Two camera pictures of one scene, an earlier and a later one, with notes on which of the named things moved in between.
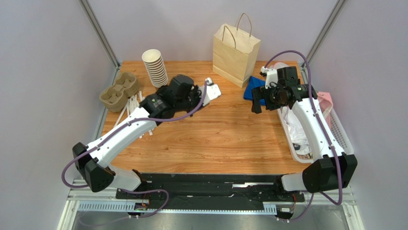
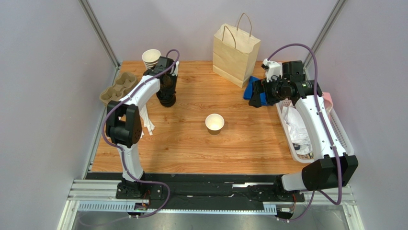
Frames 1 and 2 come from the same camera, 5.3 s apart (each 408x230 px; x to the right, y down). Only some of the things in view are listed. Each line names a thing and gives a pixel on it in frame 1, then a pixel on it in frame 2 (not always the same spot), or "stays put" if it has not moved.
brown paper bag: (235, 53) stays put
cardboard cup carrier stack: (115, 97) stays put
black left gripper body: (193, 100) → (172, 83)
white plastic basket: (337, 128) stays put
